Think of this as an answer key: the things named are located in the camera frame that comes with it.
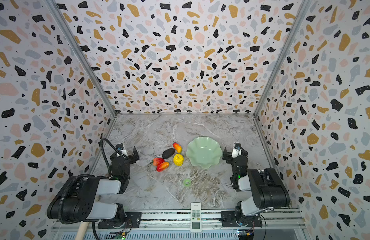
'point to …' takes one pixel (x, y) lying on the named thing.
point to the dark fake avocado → (167, 153)
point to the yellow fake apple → (178, 159)
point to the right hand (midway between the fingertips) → (233, 144)
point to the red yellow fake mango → (178, 148)
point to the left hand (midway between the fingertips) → (125, 146)
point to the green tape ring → (187, 180)
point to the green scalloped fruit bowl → (204, 152)
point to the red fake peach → (157, 161)
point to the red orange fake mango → (162, 166)
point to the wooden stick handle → (82, 231)
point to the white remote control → (195, 219)
